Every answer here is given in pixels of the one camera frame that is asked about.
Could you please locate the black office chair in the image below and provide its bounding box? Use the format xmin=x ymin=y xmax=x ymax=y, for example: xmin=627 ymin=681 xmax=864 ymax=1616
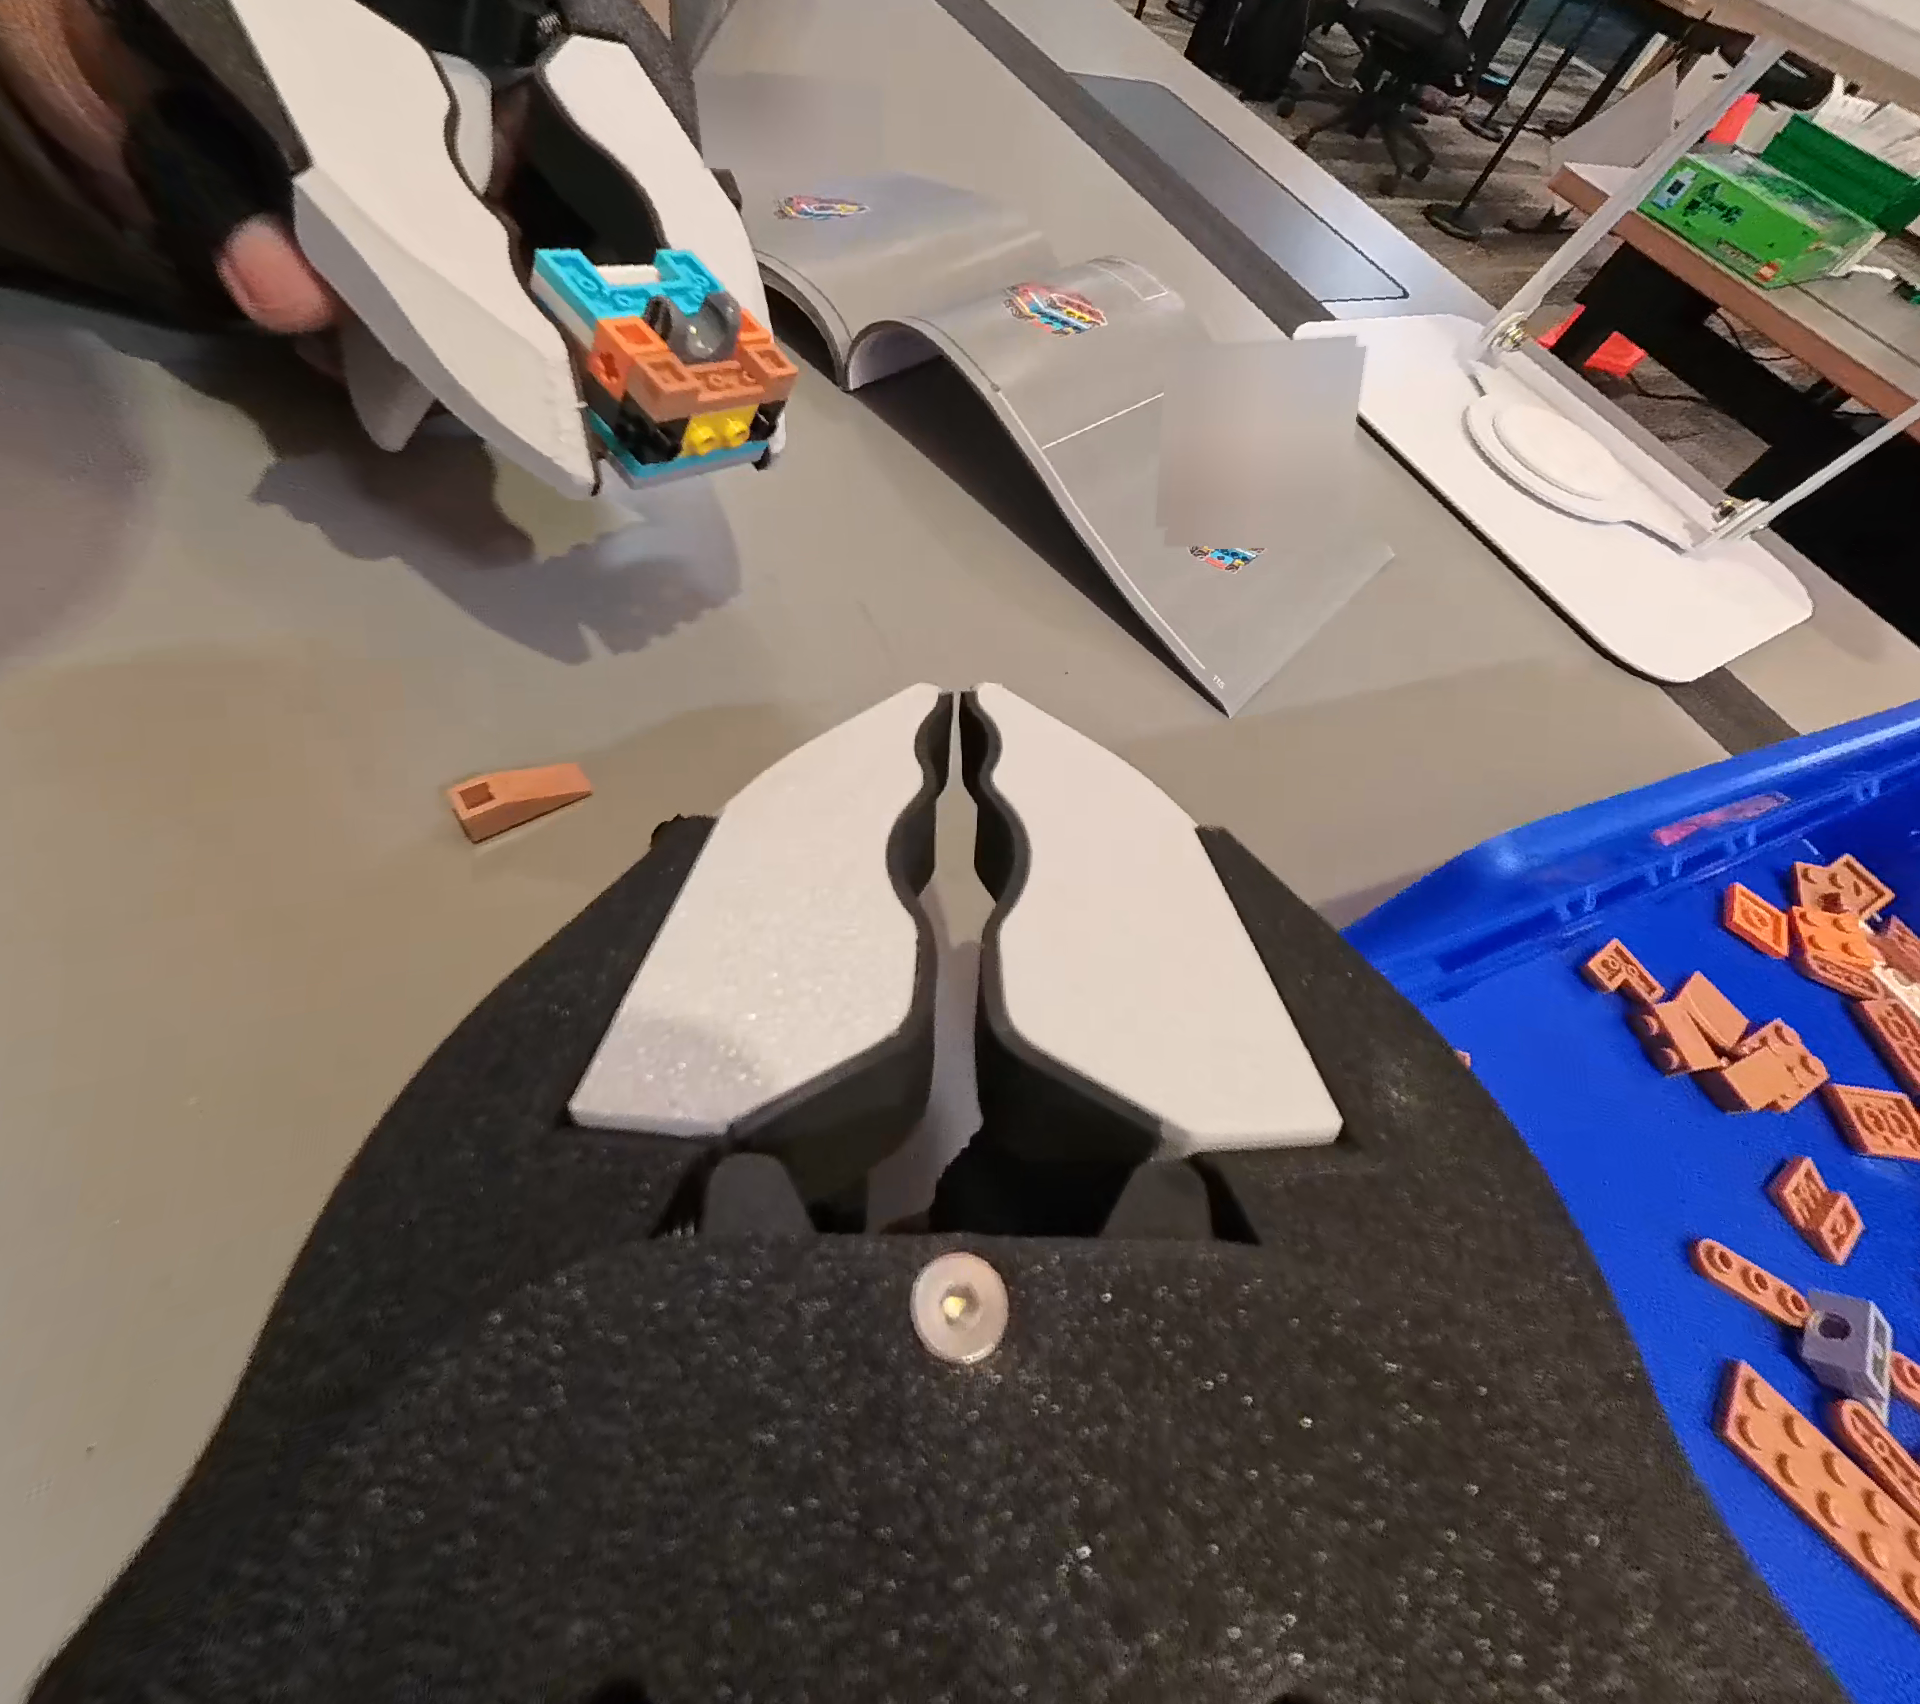
xmin=1298 ymin=0 xmax=1478 ymax=194

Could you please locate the wooden table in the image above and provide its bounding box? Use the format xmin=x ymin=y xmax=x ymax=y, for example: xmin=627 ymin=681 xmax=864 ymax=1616
xmin=1552 ymin=158 xmax=1920 ymax=421

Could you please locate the green toy set box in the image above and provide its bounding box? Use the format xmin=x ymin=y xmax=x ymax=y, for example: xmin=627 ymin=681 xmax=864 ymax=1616
xmin=1638 ymin=148 xmax=1885 ymax=288

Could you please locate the white desk lamp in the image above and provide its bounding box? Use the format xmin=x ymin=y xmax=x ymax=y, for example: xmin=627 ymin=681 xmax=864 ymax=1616
xmin=1298 ymin=0 xmax=1920 ymax=686

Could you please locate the person's left forearm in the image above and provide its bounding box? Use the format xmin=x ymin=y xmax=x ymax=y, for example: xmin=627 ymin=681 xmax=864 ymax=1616
xmin=0 ymin=0 xmax=168 ymax=302

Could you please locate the multicoloured toy brick model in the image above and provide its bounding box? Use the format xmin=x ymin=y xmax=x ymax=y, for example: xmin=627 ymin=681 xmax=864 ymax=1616
xmin=531 ymin=247 xmax=801 ymax=490

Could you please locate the grey desk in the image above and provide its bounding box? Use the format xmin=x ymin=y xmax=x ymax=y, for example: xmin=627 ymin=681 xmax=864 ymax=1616
xmin=0 ymin=0 xmax=1920 ymax=1704

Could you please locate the blue plastic bin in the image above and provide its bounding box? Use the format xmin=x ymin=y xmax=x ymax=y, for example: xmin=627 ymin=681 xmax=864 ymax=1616
xmin=1340 ymin=705 xmax=1920 ymax=1704

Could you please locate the grey toy brick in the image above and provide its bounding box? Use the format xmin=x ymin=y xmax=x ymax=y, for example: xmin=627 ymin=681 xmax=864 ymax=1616
xmin=1805 ymin=1288 xmax=1896 ymax=1395

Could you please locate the person's left hand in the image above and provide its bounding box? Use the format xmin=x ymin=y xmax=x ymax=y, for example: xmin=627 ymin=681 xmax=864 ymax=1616
xmin=121 ymin=91 xmax=364 ymax=386

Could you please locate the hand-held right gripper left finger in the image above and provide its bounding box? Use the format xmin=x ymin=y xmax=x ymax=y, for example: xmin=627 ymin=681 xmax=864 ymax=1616
xmin=564 ymin=683 xmax=956 ymax=1147

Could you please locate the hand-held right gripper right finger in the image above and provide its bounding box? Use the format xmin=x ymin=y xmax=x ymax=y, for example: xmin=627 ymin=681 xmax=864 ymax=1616
xmin=956 ymin=681 xmax=1347 ymax=1162

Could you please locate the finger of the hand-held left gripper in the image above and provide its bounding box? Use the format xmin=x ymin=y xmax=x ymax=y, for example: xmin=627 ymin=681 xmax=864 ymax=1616
xmin=197 ymin=0 xmax=605 ymax=501
xmin=515 ymin=30 xmax=773 ymax=327

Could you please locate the pile of tan toy bricks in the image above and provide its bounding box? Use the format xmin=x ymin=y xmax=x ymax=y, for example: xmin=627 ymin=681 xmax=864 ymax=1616
xmin=1583 ymin=851 xmax=1920 ymax=1586

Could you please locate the tan slope toy brick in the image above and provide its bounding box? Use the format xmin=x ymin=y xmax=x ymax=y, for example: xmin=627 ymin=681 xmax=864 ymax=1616
xmin=448 ymin=762 xmax=596 ymax=844

